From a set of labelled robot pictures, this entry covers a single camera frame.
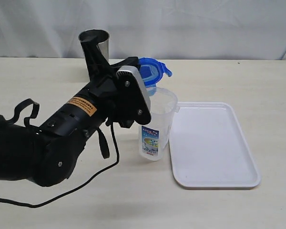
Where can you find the blue plastic lid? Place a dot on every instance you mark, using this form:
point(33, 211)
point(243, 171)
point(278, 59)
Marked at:
point(152, 71)

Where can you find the white backdrop cloth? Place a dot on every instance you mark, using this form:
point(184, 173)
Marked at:
point(162, 29)

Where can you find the stainless steel cup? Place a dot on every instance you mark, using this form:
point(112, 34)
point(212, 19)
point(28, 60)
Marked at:
point(102, 45)

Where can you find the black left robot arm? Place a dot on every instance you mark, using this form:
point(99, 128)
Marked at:
point(47, 154)

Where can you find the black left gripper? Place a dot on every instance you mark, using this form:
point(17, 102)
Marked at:
point(106, 90)

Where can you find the clear plastic container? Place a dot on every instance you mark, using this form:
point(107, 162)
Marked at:
point(154, 136)

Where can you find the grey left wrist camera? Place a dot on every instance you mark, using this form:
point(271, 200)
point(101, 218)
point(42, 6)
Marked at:
point(133, 88)

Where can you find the white plastic tray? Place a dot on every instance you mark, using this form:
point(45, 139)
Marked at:
point(208, 148)

